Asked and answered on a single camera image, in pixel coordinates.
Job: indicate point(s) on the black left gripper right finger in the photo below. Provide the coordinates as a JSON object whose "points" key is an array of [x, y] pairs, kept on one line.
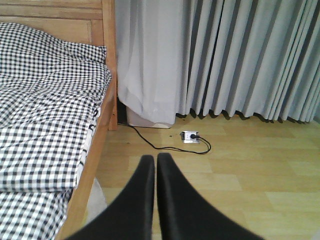
{"points": [[185, 215]]}

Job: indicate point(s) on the white floor power socket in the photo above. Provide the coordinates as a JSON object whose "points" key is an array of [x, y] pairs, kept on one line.
{"points": [[190, 137]]}

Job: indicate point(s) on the grey pleated curtain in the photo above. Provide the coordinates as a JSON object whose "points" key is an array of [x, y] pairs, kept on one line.
{"points": [[248, 56]]}

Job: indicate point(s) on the wooden bed frame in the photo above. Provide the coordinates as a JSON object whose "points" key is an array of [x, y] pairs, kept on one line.
{"points": [[90, 22]]}

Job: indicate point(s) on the black white checkered bedsheet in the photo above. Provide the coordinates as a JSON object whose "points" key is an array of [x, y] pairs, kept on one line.
{"points": [[51, 92]]}

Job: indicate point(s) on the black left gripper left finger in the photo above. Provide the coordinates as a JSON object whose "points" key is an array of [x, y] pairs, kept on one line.
{"points": [[130, 215]]}

